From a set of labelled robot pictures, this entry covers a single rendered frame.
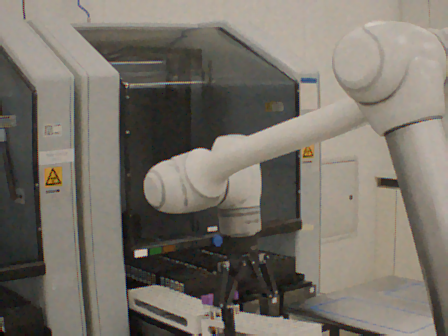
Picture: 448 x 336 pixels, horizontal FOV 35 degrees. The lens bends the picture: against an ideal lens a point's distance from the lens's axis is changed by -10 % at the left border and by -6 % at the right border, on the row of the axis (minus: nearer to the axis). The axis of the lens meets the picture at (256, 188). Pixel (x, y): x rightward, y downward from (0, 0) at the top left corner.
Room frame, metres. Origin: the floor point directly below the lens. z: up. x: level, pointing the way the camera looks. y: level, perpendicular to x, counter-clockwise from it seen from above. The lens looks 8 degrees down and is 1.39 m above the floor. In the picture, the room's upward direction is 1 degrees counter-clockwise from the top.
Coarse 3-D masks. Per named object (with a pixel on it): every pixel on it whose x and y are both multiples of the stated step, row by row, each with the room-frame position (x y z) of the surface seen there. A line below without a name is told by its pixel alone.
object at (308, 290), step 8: (304, 280) 2.20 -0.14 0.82; (280, 288) 2.13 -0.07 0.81; (288, 288) 2.12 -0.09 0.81; (296, 288) 2.14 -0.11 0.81; (304, 288) 2.16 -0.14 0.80; (312, 288) 2.18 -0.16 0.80; (280, 296) 2.11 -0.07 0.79; (288, 296) 2.11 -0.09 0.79; (296, 296) 2.14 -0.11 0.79; (304, 296) 2.16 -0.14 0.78; (312, 296) 2.18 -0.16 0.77; (280, 304) 2.11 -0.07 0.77
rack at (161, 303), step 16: (144, 288) 1.94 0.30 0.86; (160, 288) 1.95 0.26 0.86; (128, 304) 1.91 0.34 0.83; (144, 304) 1.91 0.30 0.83; (160, 304) 1.79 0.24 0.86; (176, 304) 1.80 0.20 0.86; (192, 304) 1.79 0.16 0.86; (160, 320) 1.80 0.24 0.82; (176, 320) 1.83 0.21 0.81; (192, 320) 1.70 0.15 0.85
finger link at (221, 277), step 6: (216, 264) 1.60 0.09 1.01; (222, 264) 1.58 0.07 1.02; (216, 270) 1.60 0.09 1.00; (222, 270) 1.58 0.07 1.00; (216, 276) 1.60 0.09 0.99; (222, 276) 1.58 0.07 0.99; (216, 282) 1.59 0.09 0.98; (222, 282) 1.58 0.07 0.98; (216, 288) 1.58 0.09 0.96; (222, 288) 1.57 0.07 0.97; (216, 294) 1.58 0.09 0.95; (222, 294) 1.57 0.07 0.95; (216, 300) 1.57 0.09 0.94; (222, 300) 1.57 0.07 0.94; (216, 306) 1.57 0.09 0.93; (222, 306) 1.57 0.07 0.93
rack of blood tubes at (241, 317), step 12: (240, 312) 1.71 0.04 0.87; (204, 324) 1.66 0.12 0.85; (216, 324) 1.63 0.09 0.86; (240, 324) 1.60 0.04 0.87; (252, 324) 1.59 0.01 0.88; (264, 324) 1.58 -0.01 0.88; (276, 324) 1.57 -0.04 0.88; (288, 324) 1.57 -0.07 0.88; (300, 324) 1.55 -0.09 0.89; (312, 324) 1.54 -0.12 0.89
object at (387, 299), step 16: (352, 288) 2.08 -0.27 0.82; (368, 288) 2.07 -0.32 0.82; (384, 288) 2.06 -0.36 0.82; (400, 288) 2.05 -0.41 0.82; (416, 288) 2.04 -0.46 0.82; (288, 304) 1.94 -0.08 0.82; (304, 304) 1.93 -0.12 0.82; (320, 304) 1.93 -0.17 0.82; (336, 304) 1.92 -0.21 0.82; (352, 304) 1.92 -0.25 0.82; (368, 304) 1.91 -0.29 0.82; (384, 304) 1.90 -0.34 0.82; (400, 304) 1.89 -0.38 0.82; (416, 304) 1.88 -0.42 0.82; (320, 320) 1.82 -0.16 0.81; (336, 320) 1.78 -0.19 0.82; (352, 320) 1.77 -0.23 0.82; (368, 320) 1.77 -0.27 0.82; (384, 320) 1.76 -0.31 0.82; (400, 320) 1.75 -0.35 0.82; (416, 320) 1.74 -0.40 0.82; (432, 320) 1.73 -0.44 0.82
